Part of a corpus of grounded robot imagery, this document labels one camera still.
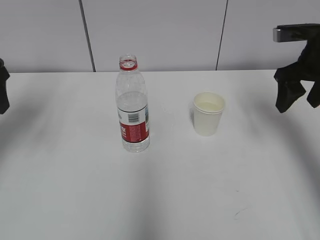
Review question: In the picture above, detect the clear plastic water bottle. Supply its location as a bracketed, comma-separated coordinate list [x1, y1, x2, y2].
[115, 54, 150, 153]

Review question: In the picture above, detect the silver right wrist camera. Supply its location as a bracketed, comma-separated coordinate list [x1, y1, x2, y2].
[273, 24, 306, 43]

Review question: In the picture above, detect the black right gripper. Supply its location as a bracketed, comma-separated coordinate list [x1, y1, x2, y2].
[274, 23, 320, 113]

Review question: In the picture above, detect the white paper cup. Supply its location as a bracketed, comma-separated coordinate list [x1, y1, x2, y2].
[188, 92, 226, 137]

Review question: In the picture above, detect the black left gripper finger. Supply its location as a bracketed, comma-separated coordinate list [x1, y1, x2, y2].
[0, 59, 10, 115]

